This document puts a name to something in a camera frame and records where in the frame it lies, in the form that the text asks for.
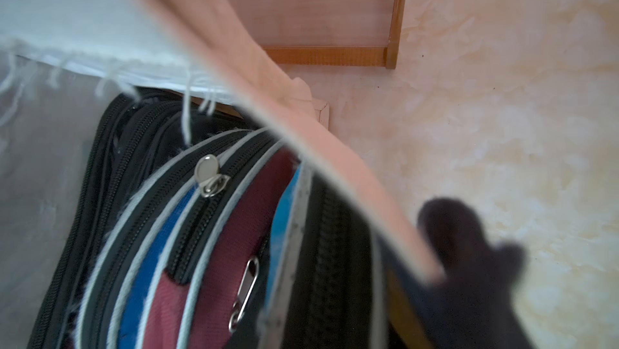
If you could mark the maroon paddle case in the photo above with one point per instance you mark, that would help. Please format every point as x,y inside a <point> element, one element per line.
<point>209,262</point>

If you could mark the white canvas tote bag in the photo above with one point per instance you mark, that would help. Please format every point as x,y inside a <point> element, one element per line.
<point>375,280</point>

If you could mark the light blue paddle case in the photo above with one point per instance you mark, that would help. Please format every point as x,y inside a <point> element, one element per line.
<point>286,300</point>

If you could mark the wooden two-tier shelf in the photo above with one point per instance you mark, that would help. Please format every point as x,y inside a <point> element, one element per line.
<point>359,33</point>

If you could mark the black paddle case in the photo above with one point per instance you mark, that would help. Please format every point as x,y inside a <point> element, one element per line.
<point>133,140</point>

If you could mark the dark blue paddle case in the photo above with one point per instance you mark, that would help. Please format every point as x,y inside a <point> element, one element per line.
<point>144,286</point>

